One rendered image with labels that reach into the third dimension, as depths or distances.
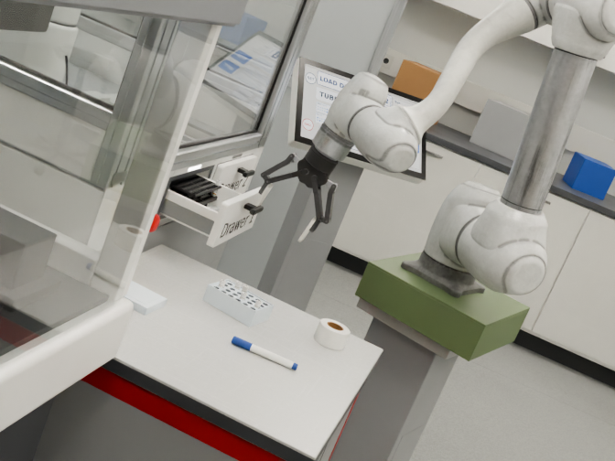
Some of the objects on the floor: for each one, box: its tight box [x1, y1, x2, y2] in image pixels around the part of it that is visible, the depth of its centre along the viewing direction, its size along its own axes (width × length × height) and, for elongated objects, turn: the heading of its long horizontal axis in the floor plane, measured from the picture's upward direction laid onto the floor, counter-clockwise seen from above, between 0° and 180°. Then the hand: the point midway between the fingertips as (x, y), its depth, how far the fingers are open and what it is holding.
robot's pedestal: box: [329, 298, 459, 461], centre depth 261 cm, size 30×30×76 cm
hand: (280, 220), depth 228 cm, fingers open, 13 cm apart
